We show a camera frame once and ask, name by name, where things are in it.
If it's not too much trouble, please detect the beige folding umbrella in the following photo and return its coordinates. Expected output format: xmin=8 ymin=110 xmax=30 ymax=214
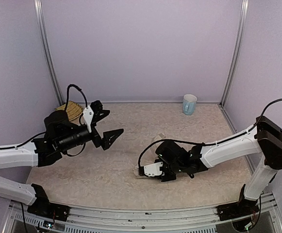
xmin=133 ymin=133 xmax=166 ymax=180

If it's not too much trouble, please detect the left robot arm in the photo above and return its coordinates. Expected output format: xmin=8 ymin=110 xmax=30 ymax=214
xmin=0 ymin=100 xmax=124 ymax=206

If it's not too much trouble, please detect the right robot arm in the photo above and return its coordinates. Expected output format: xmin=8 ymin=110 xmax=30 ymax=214
xmin=145 ymin=116 xmax=282 ymax=201

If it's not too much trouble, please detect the yellow woven basket tray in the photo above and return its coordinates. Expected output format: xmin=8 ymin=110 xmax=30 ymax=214
xmin=66 ymin=101 xmax=83 ymax=121

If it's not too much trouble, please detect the light blue mug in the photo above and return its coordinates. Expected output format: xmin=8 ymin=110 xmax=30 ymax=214
xmin=182 ymin=94 xmax=198 ymax=116

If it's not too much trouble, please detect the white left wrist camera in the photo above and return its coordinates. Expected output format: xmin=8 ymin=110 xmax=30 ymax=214
xmin=83 ymin=106 xmax=94 ymax=133

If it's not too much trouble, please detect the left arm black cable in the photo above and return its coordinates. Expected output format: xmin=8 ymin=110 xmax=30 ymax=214
xmin=64 ymin=84 xmax=88 ymax=107

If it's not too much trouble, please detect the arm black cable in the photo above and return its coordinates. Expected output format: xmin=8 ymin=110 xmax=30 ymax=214
xmin=138 ymin=98 xmax=282 ymax=168
xmin=64 ymin=84 xmax=88 ymax=107

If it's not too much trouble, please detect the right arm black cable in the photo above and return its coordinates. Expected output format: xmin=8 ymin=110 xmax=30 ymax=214
xmin=138 ymin=98 xmax=282 ymax=168

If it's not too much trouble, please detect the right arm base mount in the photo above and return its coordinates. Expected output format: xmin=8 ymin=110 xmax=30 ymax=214
xmin=216 ymin=184 xmax=260 ymax=221

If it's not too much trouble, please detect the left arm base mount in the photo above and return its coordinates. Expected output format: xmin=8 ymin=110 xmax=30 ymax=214
xmin=27 ymin=183 xmax=70 ymax=222

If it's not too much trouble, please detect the left aluminium corner post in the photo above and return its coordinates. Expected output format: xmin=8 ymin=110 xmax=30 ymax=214
xmin=34 ymin=0 xmax=64 ymax=105

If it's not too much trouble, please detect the aluminium corner post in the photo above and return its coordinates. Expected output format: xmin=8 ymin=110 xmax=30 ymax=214
xmin=220 ymin=0 xmax=249 ymax=108
xmin=34 ymin=0 xmax=64 ymax=105

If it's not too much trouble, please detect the aluminium front rail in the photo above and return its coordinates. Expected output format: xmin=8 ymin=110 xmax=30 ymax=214
xmin=2 ymin=191 xmax=282 ymax=233

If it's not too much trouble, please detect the right aluminium corner post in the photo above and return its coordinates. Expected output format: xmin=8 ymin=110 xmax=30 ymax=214
xmin=220 ymin=0 xmax=249 ymax=108

